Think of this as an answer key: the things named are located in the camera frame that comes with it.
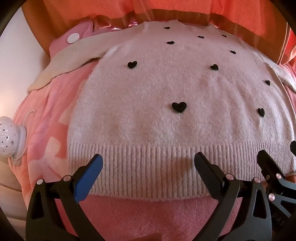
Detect white dotted fabric piece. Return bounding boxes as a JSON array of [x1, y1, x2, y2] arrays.
[[0, 116, 27, 166]]

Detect pink polka dot pillow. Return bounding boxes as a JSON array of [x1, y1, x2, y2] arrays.
[[49, 19, 99, 57]]

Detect pink fleece blanket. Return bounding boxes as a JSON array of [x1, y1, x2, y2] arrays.
[[13, 19, 296, 241]]

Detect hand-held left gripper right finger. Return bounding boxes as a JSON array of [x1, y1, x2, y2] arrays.
[[194, 152, 273, 241]]

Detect orange garment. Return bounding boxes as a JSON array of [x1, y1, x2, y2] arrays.
[[23, 0, 296, 66]]

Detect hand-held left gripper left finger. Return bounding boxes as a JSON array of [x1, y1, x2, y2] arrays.
[[25, 153, 104, 241]]

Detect white sweater with black hearts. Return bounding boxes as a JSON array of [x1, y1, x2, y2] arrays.
[[28, 20, 296, 200]]

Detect cream bed sheet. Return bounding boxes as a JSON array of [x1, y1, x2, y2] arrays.
[[0, 158, 29, 220]]

